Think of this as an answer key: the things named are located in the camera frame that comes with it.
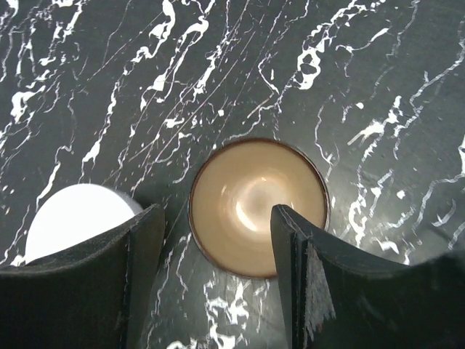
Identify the brown beige bowl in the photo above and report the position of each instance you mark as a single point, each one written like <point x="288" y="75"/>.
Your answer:
<point x="233" y="194"/>

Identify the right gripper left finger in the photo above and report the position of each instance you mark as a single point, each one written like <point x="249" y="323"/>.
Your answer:
<point x="95" y="294"/>

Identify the white bowl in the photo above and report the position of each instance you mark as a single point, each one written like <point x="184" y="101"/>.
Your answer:
<point x="75" y="214"/>

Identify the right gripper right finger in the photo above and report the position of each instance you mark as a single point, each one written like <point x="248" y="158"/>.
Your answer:
<point x="334" y="295"/>

